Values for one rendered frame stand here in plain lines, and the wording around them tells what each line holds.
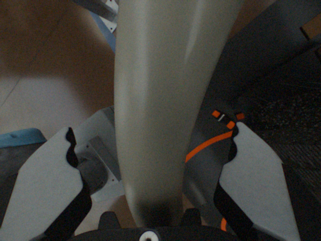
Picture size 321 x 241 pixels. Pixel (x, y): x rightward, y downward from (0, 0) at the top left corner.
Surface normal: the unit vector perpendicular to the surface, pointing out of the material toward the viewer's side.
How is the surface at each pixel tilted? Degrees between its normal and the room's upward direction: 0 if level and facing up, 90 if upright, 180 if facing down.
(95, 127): 0
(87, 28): 0
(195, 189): 0
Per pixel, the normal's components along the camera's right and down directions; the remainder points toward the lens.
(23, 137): 0.92, -0.23
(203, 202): -0.31, 0.30
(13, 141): 0.78, -0.14
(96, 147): 0.80, -0.43
